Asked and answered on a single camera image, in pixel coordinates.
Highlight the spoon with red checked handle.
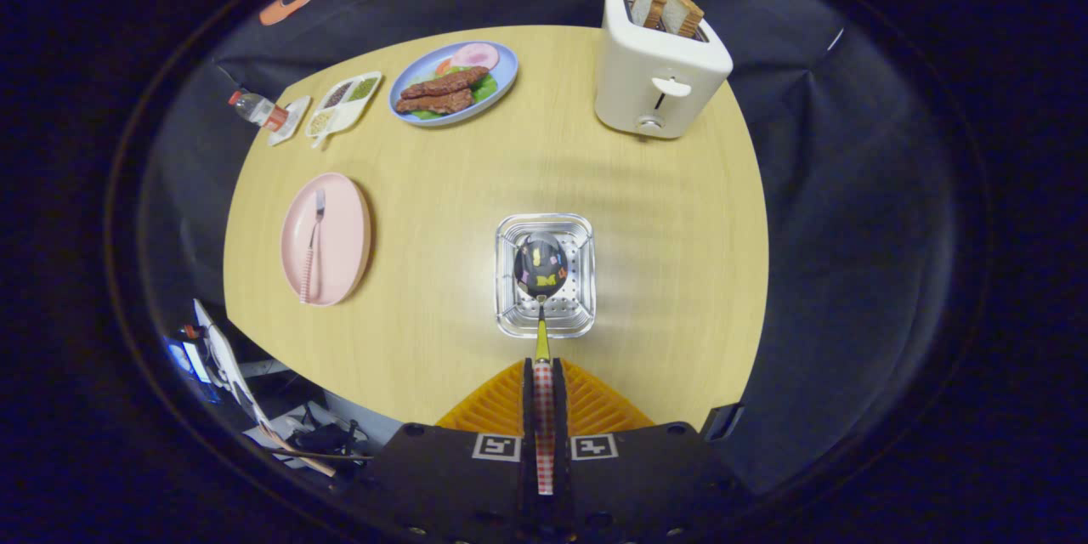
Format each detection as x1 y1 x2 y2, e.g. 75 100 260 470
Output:
513 232 570 496

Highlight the white square coaster tray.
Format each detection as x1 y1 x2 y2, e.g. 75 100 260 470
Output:
268 95 312 146

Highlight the blue plate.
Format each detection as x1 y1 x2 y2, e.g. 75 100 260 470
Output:
388 41 519 128

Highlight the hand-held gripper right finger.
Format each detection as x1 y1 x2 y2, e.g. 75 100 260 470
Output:
551 357 753 544

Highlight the brown grilled sausage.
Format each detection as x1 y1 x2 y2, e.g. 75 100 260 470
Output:
400 66 490 99
394 88 475 115

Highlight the fork with red checked handle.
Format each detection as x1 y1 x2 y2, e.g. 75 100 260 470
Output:
298 189 327 304

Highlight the green lettuce leaf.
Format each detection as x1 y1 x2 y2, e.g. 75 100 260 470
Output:
411 72 500 121

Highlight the pink plate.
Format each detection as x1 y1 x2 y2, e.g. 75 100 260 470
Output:
280 173 372 307

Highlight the pink ham slice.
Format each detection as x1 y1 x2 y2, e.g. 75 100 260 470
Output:
449 42 501 71

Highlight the white flat panel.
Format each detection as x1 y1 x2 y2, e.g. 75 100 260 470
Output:
192 299 273 443

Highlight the clear water bottle red label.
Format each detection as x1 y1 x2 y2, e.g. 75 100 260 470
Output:
228 89 290 133

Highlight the white divided tray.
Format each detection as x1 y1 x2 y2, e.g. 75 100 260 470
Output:
304 71 383 149

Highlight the white toaster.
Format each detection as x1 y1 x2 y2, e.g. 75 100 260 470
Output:
594 0 734 139

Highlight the blue lit device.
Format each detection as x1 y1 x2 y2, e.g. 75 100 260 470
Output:
163 331 224 403

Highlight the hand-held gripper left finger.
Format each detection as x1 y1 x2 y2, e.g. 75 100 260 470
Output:
336 357 538 544

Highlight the metal wire basket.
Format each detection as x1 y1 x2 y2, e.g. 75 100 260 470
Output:
496 213 597 339

